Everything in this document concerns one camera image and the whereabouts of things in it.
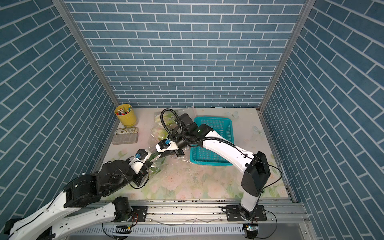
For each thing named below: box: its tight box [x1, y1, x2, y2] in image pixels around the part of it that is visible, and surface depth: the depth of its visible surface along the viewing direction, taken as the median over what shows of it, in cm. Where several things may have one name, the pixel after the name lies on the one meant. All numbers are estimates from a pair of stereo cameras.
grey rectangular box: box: [112, 133, 139, 145], surface depth 101 cm
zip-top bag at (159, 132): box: [148, 117, 176, 148], surface depth 100 cm
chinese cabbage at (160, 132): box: [152, 126, 169, 140], surface depth 99 cm
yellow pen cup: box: [114, 103, 137, 128], surface depth 105 cm
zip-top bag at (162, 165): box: [148, 152, 195, 177], surface depth 93 cm
